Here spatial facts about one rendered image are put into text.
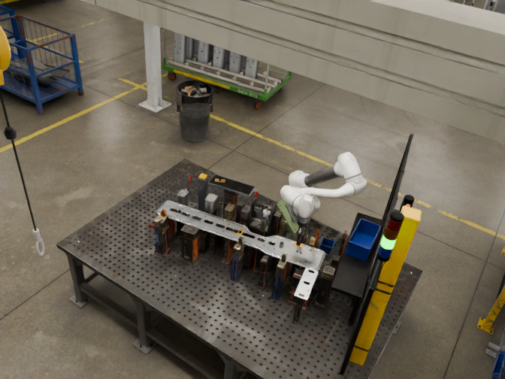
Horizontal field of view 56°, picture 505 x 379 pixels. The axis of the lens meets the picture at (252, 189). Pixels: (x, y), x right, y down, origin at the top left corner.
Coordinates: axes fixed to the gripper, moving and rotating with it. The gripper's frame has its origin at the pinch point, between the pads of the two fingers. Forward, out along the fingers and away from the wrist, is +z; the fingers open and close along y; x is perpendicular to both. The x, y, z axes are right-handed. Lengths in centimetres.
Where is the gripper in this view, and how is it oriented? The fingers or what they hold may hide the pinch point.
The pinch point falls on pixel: (299, 241)
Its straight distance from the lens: 357.2
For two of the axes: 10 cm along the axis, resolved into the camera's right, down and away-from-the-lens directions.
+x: 9.3, 2.8, -2.5
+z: -0.8, 7.9, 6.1
